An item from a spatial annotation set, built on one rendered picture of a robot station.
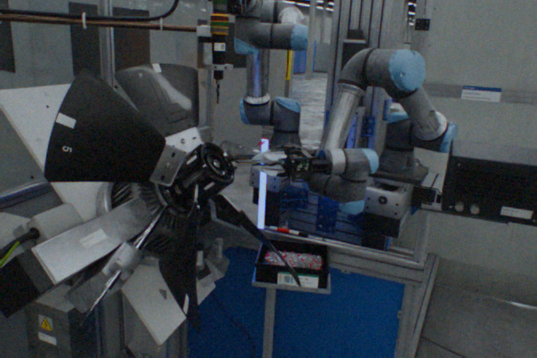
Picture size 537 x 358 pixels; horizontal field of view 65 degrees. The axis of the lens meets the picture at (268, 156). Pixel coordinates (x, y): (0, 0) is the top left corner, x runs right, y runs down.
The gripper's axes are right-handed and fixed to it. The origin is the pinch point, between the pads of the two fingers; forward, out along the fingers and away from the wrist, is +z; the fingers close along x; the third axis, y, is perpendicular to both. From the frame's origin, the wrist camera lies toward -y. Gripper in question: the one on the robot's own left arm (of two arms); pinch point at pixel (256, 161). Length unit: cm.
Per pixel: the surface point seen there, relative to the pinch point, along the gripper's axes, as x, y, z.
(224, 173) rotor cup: -3.6, 15.7, 11.8
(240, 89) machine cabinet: 74, -433, -91
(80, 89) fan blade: -24, 20, 41
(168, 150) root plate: -9.4, 15.1, 24.5
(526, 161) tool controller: -8, 24, -67
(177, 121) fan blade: -12.1, 1.3, 21.6
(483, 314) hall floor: 124, -52, -162
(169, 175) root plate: -3.4, 15.1, 24.2
